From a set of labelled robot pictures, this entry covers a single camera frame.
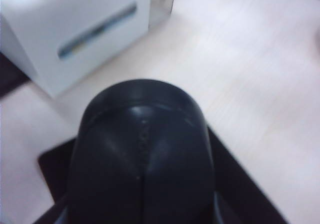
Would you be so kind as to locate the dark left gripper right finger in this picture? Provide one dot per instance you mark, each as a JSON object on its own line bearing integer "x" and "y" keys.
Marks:
{"x": 219, "y": 209}

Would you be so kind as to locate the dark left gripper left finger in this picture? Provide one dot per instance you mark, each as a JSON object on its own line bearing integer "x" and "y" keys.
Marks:
{"x": 63, "y": 211}

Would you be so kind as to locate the white tissue box organizer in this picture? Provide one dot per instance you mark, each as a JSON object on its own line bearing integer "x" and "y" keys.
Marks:
{"x": 62, "y": 21}

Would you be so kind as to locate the black computer mouse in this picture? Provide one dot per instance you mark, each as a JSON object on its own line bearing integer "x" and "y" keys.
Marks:
{"x": 142, "y": 159}

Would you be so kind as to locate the black mouse pad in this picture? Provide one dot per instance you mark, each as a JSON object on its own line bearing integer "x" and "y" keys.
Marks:
{"x": 240, "y": 184}

